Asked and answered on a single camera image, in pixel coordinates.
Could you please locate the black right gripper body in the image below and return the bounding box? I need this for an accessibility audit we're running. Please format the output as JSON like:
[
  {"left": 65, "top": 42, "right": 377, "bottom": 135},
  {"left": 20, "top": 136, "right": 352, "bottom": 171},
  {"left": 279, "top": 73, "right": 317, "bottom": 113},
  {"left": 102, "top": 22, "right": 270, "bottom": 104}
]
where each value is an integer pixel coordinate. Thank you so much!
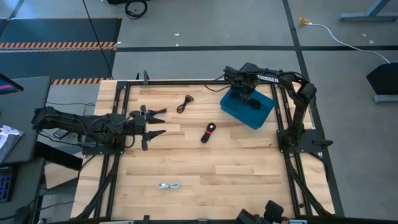
[{"left": 223, "top": 65, "right": 259, "bottom": 94}]

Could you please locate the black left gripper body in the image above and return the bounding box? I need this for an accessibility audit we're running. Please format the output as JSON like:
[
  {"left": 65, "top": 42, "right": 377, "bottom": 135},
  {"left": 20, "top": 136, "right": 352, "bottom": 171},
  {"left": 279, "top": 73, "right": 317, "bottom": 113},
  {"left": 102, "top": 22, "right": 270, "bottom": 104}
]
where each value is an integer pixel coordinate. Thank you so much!
[{"left": 127, "top": 105, "right": 149, "bottom": 151}]

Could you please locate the blue plastic bin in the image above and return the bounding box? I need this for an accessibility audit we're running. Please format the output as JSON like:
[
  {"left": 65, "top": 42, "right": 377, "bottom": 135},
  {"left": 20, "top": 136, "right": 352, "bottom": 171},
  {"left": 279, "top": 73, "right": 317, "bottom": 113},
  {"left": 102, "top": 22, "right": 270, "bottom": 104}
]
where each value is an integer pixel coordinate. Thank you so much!
[{"left": 220, "top": 84, "right": 277, "bottom": 130}]

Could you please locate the thin black USB-C cable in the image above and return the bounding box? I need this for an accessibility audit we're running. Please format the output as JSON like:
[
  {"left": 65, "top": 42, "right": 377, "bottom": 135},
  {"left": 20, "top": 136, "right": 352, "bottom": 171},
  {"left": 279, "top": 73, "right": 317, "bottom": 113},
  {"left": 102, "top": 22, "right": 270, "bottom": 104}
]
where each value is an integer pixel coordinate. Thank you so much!
[{"left": 176, "top": 95, "right": 195, "bottom": 114}]

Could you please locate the white USB-C cable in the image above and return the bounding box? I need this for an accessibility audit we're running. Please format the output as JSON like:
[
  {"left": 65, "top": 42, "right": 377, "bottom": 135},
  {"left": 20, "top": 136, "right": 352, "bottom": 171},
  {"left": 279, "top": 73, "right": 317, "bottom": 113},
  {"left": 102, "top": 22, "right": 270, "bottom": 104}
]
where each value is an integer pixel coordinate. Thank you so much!
[{"left": 155, "top": 181, "right": 182, "bottom": 190}]

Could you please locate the grey side desk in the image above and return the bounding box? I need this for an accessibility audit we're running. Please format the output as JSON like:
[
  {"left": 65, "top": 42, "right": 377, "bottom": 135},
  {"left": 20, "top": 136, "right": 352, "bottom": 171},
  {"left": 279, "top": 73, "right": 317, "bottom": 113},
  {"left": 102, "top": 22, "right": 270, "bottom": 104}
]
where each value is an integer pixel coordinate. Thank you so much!
[{"left": 0, "top": 76, "right": 52, "bottom": 165}]

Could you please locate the black boxy device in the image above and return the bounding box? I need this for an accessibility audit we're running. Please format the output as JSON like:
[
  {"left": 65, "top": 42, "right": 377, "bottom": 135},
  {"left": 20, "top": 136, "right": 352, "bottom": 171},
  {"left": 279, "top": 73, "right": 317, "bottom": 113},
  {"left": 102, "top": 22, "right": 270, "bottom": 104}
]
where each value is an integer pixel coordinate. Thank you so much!
[{"left": 235, "top": 200, "right": 285, "bottom": 224}]

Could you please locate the black mat with hazard stripes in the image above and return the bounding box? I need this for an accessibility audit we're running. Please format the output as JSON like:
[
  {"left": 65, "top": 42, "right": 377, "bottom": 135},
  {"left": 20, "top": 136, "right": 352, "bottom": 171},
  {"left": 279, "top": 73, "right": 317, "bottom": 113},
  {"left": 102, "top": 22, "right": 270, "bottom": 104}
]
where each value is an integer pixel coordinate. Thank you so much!
[{"left": 0, "top": 17, "right": 123, "bottom": 86}]

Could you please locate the grey printed book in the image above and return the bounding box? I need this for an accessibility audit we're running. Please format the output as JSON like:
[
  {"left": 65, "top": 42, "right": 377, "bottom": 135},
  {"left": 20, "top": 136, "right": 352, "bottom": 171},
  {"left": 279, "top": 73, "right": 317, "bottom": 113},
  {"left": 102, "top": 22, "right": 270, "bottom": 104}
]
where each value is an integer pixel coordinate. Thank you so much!
[{"left": 0, "top": 124, "right": 25, "bottom": 164}]

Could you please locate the computer monitor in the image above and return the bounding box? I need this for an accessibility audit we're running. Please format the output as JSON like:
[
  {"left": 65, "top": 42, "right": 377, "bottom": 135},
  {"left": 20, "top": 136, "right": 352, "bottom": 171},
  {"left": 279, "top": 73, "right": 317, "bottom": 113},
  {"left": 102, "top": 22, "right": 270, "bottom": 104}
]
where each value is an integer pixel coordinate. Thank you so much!
[{"left": 0, "top": 73, "right": 25, "bottom": 96}]

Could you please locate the black box on grey foot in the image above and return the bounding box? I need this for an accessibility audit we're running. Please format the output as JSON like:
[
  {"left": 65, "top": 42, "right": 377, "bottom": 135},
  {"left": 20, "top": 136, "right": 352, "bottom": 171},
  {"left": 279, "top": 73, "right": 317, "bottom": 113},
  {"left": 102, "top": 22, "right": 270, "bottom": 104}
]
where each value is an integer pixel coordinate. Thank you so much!
[{"left": 366, "top": 62, "right": 398, "bottom": 105}]

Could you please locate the grey desk leg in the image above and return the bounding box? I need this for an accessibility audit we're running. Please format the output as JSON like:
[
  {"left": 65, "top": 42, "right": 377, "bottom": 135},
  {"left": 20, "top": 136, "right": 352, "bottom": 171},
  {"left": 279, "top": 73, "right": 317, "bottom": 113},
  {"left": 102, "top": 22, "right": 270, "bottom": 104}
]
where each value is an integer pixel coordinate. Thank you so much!
[{"left": 338, "top": 0, "right": 398, "bottom": 22}]

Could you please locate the black keypad device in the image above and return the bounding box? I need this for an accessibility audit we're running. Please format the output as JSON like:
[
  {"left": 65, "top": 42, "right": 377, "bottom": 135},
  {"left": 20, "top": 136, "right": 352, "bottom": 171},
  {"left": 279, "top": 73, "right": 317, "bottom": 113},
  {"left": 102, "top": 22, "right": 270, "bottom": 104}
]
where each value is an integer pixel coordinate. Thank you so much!
[{"left": 0, "top": 164, "right": 16, "bottom": 203}]

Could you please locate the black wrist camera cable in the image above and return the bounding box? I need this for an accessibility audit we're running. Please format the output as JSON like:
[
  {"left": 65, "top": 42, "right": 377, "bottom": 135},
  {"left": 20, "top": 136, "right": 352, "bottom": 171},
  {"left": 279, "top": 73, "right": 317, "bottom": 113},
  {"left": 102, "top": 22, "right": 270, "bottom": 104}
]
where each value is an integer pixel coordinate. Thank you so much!
[{"left": 204, "top": 74, "right": 233, "bottom": 93}]

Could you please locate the black aluminium table frame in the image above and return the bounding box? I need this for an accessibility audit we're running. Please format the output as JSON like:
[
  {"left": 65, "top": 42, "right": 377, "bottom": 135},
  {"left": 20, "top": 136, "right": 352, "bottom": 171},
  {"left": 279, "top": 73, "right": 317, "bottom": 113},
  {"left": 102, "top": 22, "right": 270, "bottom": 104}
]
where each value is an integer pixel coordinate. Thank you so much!
[{"left": 76, "top": 79, "right": 336, "bottom": 224}]

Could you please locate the yellow floor cable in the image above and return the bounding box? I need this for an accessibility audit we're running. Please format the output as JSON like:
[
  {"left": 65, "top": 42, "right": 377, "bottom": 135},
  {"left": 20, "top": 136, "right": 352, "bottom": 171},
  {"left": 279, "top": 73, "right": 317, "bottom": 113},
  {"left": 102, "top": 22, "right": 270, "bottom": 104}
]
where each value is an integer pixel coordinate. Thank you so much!
[{"left": 297, "top": 0, "right": 309, "bottom": 26}]

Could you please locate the long black floor cable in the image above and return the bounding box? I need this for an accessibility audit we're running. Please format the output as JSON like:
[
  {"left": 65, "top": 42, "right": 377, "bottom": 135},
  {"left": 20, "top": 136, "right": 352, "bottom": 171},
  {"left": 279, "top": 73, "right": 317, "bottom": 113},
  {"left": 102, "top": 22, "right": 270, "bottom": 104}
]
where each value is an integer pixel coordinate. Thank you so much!
[{"left": 81, "top": 0, "right": 114, "bottom": 80}]

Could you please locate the coiled black floor cable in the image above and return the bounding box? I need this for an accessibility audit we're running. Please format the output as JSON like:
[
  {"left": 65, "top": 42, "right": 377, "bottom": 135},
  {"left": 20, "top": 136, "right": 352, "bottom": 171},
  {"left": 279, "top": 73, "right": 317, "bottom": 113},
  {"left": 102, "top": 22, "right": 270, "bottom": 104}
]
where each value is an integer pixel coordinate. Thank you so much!
[{"left": 124, "top": 0, "right": 149, "bottom": 20}]

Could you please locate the white floor cable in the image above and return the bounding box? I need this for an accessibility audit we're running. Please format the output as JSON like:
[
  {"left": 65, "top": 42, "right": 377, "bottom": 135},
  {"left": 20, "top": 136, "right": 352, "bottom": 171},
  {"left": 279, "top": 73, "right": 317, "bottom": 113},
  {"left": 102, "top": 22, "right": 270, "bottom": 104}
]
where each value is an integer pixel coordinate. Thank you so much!
[{"left": 306, "top": 22, "right": 391, "bottom": 65}]

